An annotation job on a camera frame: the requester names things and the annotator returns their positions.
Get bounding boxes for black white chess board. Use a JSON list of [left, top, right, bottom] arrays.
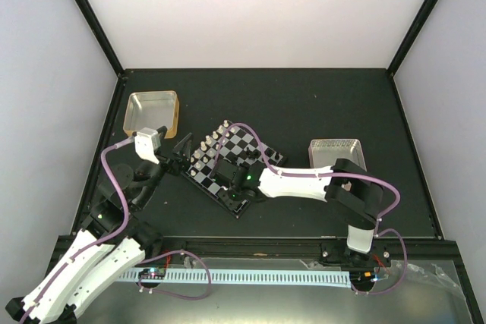
[[184, 120, 286, 218]]

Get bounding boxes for pink metal tin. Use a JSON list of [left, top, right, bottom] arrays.
[[308, 138, 367, 171]]

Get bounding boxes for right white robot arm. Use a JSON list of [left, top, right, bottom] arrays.
[[210, 159, 383, 266]]

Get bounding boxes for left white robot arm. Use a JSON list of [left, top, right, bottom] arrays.
[[5, 127, 193, 323]]

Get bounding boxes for small green circuit board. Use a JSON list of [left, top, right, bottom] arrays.
[[140, 267, 166, 280]]

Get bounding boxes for right small circuit board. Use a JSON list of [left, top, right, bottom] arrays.
[[349, 271, 389, 285]]

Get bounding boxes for gold metal tin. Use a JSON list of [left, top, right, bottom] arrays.
[[123, 90, 179, 139]]

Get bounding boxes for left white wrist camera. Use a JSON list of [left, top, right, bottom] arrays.
[[134, 127, 161, 165]]

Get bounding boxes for black front rail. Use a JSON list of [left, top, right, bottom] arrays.
[[56, 234, 365, 264]]

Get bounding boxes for light blue cable duct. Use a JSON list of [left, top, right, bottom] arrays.
[[116, 268, 351, 288]]

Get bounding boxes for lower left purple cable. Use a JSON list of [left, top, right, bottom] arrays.
[[138, 250, 213, 300]]

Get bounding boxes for left black frame post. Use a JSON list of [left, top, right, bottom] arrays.
[[74, 0, 125, 77]]

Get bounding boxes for black frame post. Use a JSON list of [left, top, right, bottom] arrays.
[[387, 0, 439, 77], [74, 0, 125, 77]]

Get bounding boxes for right black frame post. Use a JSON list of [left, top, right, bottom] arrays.
[[387, 0, 439, 77]]

